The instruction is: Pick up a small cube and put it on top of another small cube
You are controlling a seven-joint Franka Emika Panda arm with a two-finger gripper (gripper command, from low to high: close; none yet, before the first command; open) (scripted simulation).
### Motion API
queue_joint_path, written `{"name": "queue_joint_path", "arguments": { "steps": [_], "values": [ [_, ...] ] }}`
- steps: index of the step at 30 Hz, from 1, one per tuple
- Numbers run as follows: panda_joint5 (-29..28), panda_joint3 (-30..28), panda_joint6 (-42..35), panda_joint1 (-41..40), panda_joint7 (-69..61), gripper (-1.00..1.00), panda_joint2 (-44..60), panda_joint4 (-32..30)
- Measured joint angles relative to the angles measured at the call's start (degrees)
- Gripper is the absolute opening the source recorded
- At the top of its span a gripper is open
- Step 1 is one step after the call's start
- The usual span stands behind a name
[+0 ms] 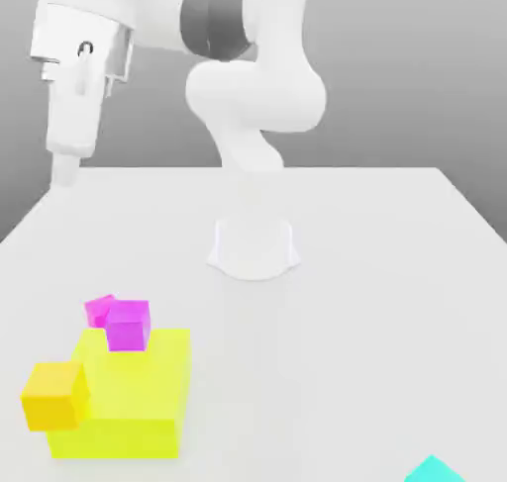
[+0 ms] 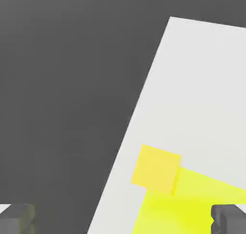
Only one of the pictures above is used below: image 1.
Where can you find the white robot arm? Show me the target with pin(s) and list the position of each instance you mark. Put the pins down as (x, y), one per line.
(253, 94)

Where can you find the large yellow box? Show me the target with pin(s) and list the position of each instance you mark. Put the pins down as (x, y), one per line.
(134, 395)

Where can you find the small purple cube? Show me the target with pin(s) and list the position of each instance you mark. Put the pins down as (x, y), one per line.
(126, 331)

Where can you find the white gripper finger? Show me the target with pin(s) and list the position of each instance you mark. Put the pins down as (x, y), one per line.
(65, 171)

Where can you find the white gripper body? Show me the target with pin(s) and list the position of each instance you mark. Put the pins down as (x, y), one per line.
(74, 121)

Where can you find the small cyan cube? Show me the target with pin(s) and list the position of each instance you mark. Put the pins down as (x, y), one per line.
(433, 472)

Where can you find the small orange cube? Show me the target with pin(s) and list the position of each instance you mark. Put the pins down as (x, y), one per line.
(51, 401)

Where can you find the small magenta cube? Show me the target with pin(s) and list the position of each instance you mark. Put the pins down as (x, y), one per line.
(95, 311)

